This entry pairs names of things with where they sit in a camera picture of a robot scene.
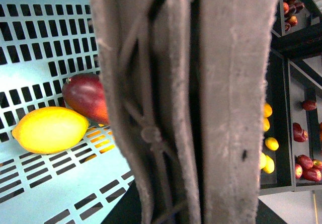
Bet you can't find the brown basket handle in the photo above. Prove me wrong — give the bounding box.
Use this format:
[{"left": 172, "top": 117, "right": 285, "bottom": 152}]
[{"left": 90, "top": 0, "right": 279, "bottom": 223}]

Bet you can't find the red mango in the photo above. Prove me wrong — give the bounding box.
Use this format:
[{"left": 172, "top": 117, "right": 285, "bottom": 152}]
[{"left": 62, "top": 73, "right": 109, "bottom": 125}]

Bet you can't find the yellow lemon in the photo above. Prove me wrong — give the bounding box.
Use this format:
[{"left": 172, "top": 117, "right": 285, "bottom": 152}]
[
  {"left": 12, "top": 107, "right": 89, "bottom": 154},
  {"left": 264, "top": 103, "right": 273, "bottom": 118},
  {"left": 263, "top": 117, "right": 270, "bottom": 132},
  {"left": 264, "top": 137, "right": 279, "bottom": 151}
]

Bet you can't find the light blue plastic basket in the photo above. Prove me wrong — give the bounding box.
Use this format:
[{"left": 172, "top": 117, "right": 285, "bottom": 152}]
[{"left": 1, "top": 0, "right": 133, "bottom": 223}]

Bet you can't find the yellow lemon on shelf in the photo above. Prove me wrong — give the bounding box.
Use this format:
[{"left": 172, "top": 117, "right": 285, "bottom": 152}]
[
  {"left": 264, "top": 103, "right": 273, "bottom": 118},
  {"left": 263, "top": 117, "right": 270, "bottom": 132},
  {"left": 264, "top": 137, "right": 279, "bottom": 151}
]

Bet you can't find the red apple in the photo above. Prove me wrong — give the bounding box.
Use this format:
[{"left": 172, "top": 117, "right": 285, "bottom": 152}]
[
  {"left": 296, "top": 155, "right": 313, "bottom": 170},
  {"left": 302, "top": 168, "right": 321, "bottom": 182},
  {"left": 293, "top": 122, "right": 308, "bottom": 142},
  {"left": 294, "top": 163, "right": 303, "bottom": 179},
  {"left": 301, "top": 100, "right": 317, "bottom": 111}
]

